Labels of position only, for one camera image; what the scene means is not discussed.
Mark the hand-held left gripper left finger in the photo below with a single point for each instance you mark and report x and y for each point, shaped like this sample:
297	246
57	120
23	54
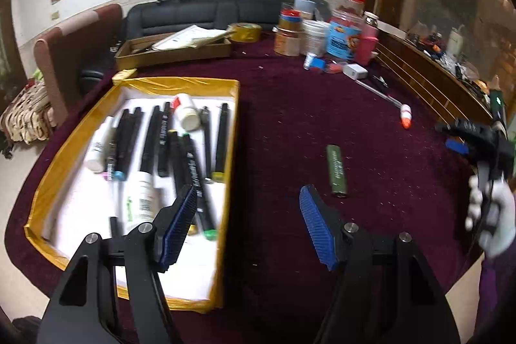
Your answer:
179	223

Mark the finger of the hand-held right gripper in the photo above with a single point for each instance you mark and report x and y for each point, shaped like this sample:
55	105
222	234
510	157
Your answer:
457	146
449	127

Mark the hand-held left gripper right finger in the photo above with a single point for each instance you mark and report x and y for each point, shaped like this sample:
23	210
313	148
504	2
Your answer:
318	227

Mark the pile of black markers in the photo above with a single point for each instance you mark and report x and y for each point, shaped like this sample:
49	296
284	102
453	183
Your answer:
151	138

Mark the yellow cardboard box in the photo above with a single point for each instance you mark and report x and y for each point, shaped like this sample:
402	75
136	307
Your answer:
76	207

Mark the white bottle with red label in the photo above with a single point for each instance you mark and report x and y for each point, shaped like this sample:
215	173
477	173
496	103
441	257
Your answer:
188	114

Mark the person's right forearm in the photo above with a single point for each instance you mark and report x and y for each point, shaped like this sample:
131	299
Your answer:
492	287

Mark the person's right hand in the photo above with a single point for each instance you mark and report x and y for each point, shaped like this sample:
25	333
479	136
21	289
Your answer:
498	215

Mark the white bottle with green label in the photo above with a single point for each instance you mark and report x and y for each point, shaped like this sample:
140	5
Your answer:
141	199

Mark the white bottle with orange cap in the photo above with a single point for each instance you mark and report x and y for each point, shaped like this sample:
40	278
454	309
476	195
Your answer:
405	113

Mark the dark green tube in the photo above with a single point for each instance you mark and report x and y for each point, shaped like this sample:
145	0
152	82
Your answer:
336	170

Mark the long white pen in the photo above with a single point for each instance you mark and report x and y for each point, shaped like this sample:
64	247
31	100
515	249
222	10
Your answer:
379	93

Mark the clutter of small tools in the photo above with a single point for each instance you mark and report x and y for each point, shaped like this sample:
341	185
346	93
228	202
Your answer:
443	48

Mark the black pen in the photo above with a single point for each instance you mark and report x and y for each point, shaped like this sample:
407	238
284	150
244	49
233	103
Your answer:
381	81

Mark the slim white bottle, black label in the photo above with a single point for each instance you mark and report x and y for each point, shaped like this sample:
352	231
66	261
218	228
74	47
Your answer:
96	150

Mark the small white box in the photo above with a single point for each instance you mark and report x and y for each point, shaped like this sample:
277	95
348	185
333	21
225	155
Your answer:
354	70

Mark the pink plastic bottle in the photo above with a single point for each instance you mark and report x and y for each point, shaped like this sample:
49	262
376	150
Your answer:
366	48

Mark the small red item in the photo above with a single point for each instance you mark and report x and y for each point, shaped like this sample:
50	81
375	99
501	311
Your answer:
334	68

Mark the blue label jar, red lid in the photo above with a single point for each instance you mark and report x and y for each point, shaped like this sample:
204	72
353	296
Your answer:
342	37

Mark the small blue item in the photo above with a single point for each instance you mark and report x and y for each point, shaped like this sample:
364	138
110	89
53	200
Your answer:
319	64

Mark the small white tube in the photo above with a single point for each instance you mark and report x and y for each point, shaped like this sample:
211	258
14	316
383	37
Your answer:
308	60

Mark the yellow cardboard piece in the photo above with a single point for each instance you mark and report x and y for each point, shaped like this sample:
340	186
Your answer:
123	75

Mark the brown cardboard tray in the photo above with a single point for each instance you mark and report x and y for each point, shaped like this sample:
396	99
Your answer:
173	58

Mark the brown plastic jar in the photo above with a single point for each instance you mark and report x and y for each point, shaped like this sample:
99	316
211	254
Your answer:
287	43

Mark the stack of paper sheets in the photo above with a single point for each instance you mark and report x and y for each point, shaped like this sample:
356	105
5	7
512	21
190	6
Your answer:
189	37

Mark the patterned cloth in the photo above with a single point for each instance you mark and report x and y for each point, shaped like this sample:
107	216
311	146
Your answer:
24	114

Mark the pale blue plastic container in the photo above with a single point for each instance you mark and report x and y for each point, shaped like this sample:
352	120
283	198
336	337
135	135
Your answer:
304	5

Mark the stack of colourful bowls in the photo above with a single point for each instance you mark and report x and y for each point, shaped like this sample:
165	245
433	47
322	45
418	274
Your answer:
291	20

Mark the maroon upholstered chair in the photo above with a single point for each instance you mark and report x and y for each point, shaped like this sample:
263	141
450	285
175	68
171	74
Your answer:
72	54

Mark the yellow tape roll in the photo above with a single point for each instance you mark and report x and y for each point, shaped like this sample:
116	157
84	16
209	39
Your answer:
246	33

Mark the black leather sofa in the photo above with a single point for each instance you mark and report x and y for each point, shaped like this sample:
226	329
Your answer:
201	15

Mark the small wall switch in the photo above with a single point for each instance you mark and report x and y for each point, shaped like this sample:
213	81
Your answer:
55	15

